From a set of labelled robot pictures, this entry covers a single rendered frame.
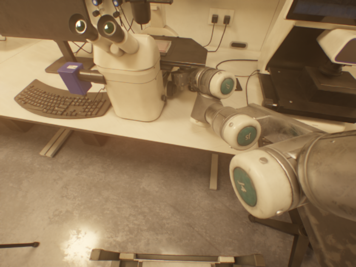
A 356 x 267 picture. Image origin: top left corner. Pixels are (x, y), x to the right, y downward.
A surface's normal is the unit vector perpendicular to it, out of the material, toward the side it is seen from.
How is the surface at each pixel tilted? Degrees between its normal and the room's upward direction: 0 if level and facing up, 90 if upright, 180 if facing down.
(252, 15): 90
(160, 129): 0
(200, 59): 0
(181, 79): 70
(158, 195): 0
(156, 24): 105
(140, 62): 51
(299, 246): 8
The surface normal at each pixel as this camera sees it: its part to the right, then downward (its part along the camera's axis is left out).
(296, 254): -0.07, -0.53
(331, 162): -0.94, -0.35
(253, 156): -0.15, -0.91
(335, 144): -0.72, -0.70
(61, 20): -0.19, 0.72
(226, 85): 0.41, 0.43
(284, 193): 0.18, 0.05
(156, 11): -0.19, 0.86
